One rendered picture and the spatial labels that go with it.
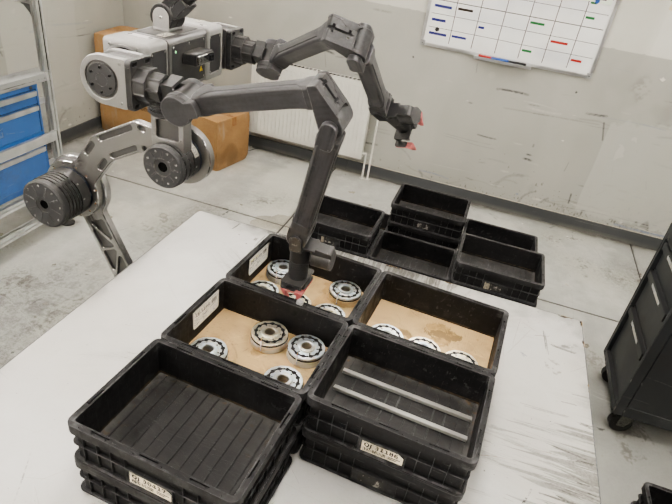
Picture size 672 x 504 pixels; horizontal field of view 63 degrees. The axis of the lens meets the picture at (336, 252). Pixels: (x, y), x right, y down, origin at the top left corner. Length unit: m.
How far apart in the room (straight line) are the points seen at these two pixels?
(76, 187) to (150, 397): 0.95
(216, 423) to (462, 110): 3.42
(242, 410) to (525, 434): 0.80
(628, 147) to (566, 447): 3.05
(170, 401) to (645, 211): 3.90
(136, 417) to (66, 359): 0.42
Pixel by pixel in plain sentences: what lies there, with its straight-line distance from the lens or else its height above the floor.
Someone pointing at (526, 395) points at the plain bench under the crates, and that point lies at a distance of 1.82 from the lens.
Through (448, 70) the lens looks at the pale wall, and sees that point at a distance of 4.30.
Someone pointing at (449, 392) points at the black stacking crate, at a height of 0.83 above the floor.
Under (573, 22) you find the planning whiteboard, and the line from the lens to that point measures 4.21.
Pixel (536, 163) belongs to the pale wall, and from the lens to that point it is 4.45.
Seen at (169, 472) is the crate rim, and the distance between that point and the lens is 1.16.
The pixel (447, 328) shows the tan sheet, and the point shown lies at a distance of 1.73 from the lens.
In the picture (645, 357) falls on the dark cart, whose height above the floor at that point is 0.47.
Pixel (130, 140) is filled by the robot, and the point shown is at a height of 1.14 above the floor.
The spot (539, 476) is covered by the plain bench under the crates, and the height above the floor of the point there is 0.70.
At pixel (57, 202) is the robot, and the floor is 0.91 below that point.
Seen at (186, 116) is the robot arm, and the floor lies 1.41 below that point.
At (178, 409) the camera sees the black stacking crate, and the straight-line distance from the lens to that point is 1.39.
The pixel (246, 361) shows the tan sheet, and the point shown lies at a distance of 1.50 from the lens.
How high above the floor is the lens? 1.87
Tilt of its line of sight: 32 degrees down
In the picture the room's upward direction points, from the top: 9 degrees clockwise
